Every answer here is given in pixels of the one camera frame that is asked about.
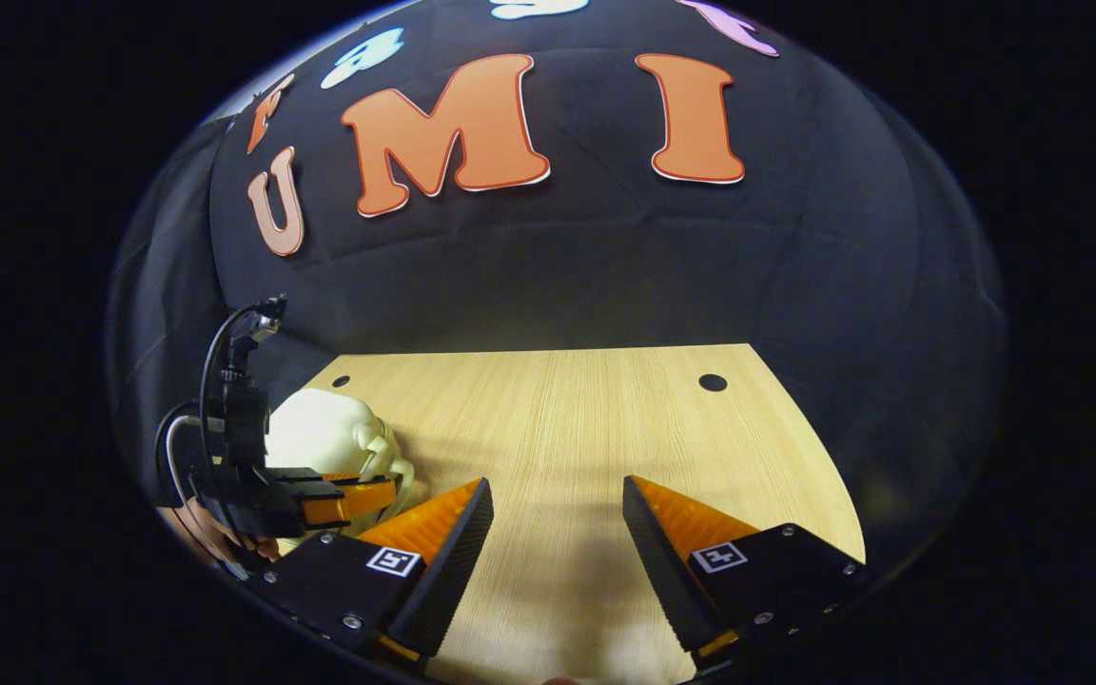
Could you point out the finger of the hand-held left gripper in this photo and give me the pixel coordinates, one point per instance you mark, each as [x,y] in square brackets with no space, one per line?
[362,499]

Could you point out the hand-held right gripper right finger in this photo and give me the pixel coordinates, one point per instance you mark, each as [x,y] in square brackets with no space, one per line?
[662,571]

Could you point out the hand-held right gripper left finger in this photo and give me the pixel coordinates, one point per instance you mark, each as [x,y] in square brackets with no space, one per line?
[448,571]

